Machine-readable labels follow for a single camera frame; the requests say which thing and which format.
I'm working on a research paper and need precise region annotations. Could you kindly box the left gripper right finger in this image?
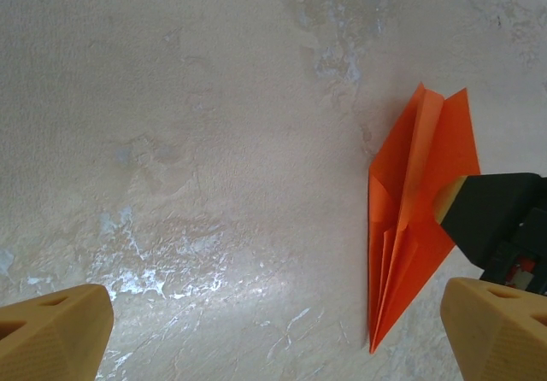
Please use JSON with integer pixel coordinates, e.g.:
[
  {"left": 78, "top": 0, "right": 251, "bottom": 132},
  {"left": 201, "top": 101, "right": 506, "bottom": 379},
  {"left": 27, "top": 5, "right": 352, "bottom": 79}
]
[{"left": 441, "top": 277, "right": 547, "bottom": 381}]

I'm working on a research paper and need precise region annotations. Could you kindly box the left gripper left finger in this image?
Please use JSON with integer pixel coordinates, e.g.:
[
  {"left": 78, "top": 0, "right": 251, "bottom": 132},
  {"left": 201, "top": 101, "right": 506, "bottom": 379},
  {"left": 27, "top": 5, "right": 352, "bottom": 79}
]
[{"left": 0, "top": 283, "right": 115, "bottom": 381}]

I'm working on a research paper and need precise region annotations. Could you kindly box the orange paper sheet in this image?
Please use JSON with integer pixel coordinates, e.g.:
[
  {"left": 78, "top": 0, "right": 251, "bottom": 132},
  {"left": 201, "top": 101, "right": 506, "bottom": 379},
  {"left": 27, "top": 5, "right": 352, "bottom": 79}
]
[{"left": 367, "top": 81, "right": 482, "bottom": 355}]

